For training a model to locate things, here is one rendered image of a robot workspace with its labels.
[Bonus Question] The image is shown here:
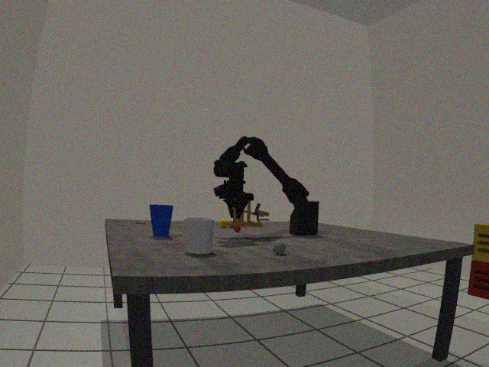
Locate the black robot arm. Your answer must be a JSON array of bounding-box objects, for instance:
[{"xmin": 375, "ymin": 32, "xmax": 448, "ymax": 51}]
[{"xmin": 213, "ymin": 136, "xmax": 309, "ymax": 209}]

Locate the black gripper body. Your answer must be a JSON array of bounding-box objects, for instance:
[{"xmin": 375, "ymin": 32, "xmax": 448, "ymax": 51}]
[{"xmin": 219, "ymin": 178, "xmax": 254, "ymax": 201}]

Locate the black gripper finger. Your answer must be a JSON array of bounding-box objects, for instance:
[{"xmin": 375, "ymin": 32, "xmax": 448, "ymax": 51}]
[
  {"xmin": 223, "ymin": 200, "xmax": 236, "ymax": 218},
  {"xmin": 232, "ymin": 201, "xmax": 249, "ymax": 219}
]

